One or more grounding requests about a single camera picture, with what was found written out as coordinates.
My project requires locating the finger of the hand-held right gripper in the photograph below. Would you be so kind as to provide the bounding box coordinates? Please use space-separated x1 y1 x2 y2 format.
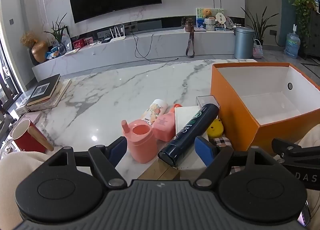
272 138 320 167

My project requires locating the white printed tube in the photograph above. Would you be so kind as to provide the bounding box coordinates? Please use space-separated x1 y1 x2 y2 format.
141 99 168 123

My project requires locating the white box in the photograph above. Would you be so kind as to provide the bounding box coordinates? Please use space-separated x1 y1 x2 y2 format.
174 106 209 171

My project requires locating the brown bottle with strap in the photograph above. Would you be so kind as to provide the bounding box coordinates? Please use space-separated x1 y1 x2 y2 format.
184 18 196 58

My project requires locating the gold vase with dried flowers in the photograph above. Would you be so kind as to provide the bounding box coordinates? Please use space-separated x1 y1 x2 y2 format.
20 32 49 64

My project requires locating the green plant in glass vase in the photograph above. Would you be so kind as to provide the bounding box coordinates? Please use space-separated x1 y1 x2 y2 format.
44 13 68 53

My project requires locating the long-leaf potted plant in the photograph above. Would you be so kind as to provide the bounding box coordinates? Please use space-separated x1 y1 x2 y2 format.
240 7 279 45

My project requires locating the white router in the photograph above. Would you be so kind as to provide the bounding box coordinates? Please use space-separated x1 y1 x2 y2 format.
109 25 127 43

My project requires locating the green picture board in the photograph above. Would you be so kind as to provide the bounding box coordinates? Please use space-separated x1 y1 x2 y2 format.
196 8 224 30

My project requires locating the orange cardboard box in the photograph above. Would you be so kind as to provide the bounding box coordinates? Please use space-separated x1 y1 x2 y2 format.
210 63 320 155

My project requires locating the pink cup with lid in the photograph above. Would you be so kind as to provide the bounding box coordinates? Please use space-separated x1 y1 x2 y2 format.
121 119 158 164

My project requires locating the blue water jug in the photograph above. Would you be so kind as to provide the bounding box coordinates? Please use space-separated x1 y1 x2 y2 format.
284 24 300 58

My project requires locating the red mug with wooden handle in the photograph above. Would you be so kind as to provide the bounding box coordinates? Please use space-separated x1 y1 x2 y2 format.
11 119 54 154

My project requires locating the blue snack bag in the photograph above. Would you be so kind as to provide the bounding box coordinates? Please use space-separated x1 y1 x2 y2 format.
45 46 62 60

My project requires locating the dark blue bottle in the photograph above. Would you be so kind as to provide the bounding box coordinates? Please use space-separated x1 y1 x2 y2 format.
157 103 220 166

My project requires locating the stack of pale books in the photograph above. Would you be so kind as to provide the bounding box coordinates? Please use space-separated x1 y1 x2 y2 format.
25 78 72 112

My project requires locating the pink flat box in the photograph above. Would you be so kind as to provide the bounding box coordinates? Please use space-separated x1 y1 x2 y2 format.
17 112 42 126

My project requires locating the black checked case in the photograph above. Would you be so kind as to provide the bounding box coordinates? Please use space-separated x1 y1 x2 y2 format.
209 137 247 175

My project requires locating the woven basket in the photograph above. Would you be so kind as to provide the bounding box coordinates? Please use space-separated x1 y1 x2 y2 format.
253 39 264 59

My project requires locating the pink pump bottle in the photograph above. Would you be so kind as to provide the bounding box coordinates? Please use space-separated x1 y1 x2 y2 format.
152 103 183 142

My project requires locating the cream cloth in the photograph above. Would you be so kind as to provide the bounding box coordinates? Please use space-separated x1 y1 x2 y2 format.
0 152 52 230

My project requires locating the marble television cabinet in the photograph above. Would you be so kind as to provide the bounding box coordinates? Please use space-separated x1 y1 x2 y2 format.
32 28 237 83

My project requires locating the clear plastic box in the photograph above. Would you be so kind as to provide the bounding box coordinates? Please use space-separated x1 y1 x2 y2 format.
196 95 220 109

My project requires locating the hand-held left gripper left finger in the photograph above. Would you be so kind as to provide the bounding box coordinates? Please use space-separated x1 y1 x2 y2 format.
46 136 128 188

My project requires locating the yellow tape measure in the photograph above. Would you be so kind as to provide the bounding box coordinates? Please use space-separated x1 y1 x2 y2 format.
207 118 224 138

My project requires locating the black book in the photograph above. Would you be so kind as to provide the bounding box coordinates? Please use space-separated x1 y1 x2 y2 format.
26 73 61 106

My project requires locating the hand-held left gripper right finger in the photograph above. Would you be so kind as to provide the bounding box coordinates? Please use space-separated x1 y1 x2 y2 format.
193 136 275 188

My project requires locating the dark grey cabinet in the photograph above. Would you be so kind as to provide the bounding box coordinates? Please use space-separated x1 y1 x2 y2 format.
296 10 320 63

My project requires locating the round paper fan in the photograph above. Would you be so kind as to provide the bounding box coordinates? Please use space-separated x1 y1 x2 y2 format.
215 12 227 30

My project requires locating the black cable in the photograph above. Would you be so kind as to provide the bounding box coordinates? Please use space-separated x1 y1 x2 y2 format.
131 31 179 62

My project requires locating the trailing pothos plant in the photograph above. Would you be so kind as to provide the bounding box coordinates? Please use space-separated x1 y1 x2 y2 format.
286 0 319 52

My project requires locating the grey pedal bin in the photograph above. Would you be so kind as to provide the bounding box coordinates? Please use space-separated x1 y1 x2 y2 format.
234 26 255 59

